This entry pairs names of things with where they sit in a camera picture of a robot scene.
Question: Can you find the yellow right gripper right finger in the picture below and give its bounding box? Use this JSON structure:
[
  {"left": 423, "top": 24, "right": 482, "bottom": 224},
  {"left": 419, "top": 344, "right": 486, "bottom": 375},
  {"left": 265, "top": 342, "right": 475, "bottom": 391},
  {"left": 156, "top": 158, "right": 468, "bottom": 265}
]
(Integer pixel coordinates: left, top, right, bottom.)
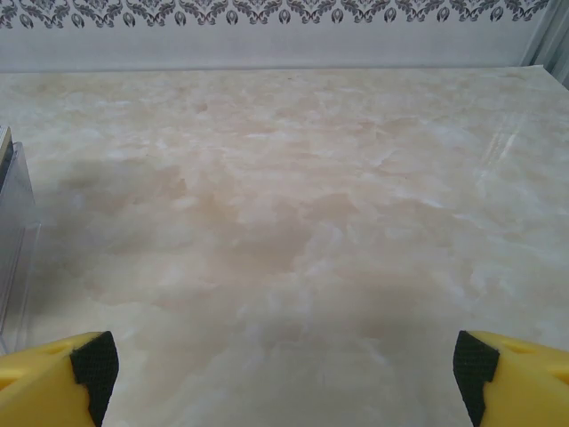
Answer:
[{"left": 453, "top": 329, "right": 569, "bottom": 427}]

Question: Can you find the clear acrylic card box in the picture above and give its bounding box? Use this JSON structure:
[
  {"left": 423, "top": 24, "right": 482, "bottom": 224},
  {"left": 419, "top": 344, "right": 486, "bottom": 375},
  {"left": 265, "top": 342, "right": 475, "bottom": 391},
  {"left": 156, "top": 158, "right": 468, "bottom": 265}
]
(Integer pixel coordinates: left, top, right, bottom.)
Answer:
[{"left": 0, "top": 126, "right": 44, "bottom": 352}]

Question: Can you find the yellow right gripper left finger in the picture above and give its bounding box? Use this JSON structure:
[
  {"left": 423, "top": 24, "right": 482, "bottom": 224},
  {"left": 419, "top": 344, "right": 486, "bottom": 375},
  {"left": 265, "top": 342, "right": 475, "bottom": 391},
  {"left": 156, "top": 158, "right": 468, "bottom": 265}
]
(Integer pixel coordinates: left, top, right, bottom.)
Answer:
[{"left": 0, "top": 331, "right": 120, "bottom": 427}]

